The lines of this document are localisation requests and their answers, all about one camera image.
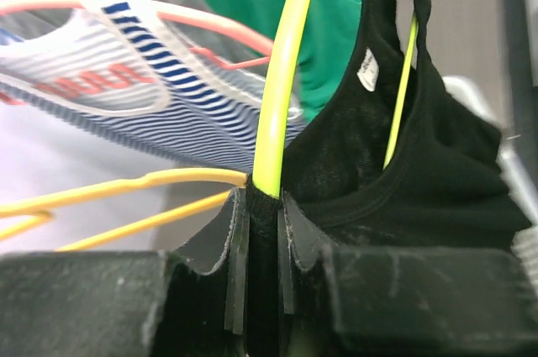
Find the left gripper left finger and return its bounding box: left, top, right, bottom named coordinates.
left=1, top=189, right=248, bottom=356

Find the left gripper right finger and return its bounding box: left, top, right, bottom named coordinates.
left=277, top=195, right=537, bottom=356

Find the yellow plastic hanger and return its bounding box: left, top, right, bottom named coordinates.
left=1, top=168, right=247, bottom=254

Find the lime green hanger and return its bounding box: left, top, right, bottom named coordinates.
left=251, top=0, right=419, bottom=200

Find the black tank top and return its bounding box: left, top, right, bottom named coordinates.
left=245, top=0, right=531, bottom=356

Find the striped blue white tank top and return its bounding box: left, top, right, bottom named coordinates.
left=1, top=0, right=265, bottom=171

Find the grey tank top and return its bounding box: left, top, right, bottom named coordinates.
left=1, top=0, right=266, bottom=94

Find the green tank top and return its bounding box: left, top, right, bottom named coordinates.
left=205, top=0, right=362, bottom=122

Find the coral pink hanger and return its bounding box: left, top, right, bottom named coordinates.
left=0, top=0, right=275, bottom=106

